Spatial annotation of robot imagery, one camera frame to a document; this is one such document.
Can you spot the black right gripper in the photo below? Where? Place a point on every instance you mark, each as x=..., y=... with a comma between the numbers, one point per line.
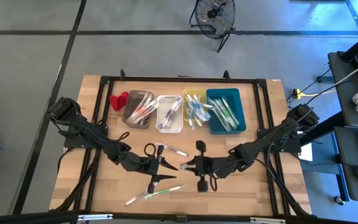
x=213, y=166

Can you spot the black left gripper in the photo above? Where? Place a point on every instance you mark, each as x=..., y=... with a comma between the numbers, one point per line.
x=138, y=163

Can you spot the orange toothbrush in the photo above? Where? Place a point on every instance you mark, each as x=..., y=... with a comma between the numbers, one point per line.
x=143, y=103
x=149, y=110
x=135, y=117
x=140, y=111
x=154, y=107
x=146, y=105

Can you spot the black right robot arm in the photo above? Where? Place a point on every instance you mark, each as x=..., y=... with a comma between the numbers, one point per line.
x=266, y=140

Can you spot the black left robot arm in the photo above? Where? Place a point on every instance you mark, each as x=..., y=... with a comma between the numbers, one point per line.
x=85, y=130

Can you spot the white plastic bin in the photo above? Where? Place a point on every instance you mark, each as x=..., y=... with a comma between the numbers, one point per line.
x=179, y=129

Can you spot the yellow plastic bin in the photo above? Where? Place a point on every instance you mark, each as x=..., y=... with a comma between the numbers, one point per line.
x=186, y=93

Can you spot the grey translucent bin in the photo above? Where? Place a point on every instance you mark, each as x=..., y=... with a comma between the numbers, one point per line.
x=129, y=99

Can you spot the teal plastic bin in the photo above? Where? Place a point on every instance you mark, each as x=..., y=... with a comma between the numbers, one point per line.
x=239, y=99

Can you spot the small red bin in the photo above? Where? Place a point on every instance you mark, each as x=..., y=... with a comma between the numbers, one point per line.
x=118, y=101

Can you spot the black table clamp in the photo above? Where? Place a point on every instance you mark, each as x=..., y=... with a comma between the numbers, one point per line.
x=122, y=74
x=226, y=74

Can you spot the white paper sheet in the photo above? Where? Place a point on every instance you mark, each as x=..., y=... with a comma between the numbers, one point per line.
x=306, y=154

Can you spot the black gantry bar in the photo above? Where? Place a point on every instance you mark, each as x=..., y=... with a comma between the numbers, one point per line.
x=26, y=217

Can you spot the black caster wheel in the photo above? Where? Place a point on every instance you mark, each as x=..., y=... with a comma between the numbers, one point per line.
x=339, y=200

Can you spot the black floor fan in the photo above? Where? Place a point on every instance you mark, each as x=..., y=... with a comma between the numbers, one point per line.
x=211, y=13

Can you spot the black desk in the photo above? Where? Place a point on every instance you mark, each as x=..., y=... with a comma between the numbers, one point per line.
x=343, y=93
x=350, y=174

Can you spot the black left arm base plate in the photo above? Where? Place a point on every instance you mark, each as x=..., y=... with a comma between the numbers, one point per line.
x=68, y=145

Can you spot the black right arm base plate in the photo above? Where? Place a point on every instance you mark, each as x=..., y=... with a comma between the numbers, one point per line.
x=294, y=148

